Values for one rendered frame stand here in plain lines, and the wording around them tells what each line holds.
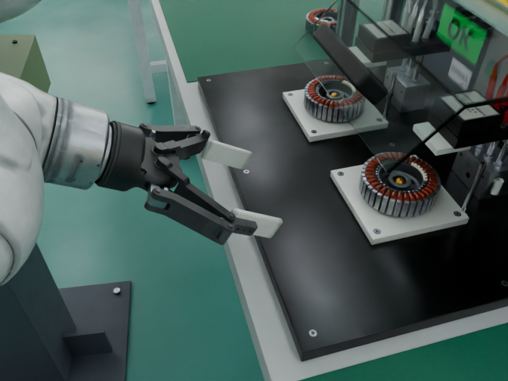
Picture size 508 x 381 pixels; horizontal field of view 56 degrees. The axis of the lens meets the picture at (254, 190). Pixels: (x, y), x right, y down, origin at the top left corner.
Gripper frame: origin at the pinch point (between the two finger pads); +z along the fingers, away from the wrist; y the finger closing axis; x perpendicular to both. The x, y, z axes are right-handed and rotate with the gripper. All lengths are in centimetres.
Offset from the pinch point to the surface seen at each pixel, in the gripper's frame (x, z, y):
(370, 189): 6.0, 15.7, 1.4
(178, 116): -53, 32, -113
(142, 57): -56, 24, -160
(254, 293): -9.3, 2.4, 9.5
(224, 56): -4, 12, -55
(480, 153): 16.4, 31.5, -0.5
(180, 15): -7, 7, -81
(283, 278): -5.5, 4.5, 9.7
